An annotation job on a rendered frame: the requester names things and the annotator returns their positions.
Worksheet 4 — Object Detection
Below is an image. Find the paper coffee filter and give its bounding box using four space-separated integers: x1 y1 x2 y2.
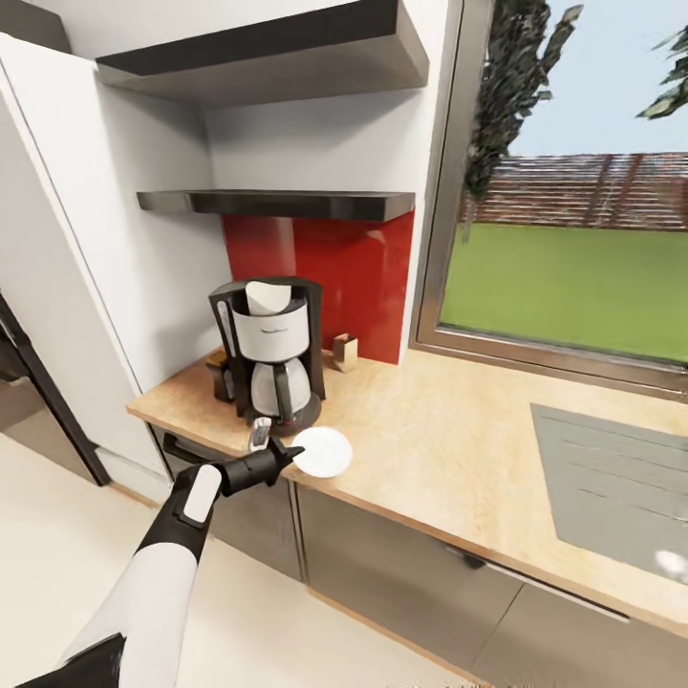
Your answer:
246 282 290 317

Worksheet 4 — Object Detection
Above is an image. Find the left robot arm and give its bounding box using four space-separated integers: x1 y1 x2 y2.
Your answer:
14 418 306 688

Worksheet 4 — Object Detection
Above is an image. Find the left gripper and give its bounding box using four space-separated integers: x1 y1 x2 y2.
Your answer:
242 436 306 486

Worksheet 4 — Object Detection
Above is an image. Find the bottle of coffee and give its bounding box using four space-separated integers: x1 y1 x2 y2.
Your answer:
205 348 235 404

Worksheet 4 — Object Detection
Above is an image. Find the saucer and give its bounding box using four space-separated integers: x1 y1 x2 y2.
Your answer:
292 426 353 479

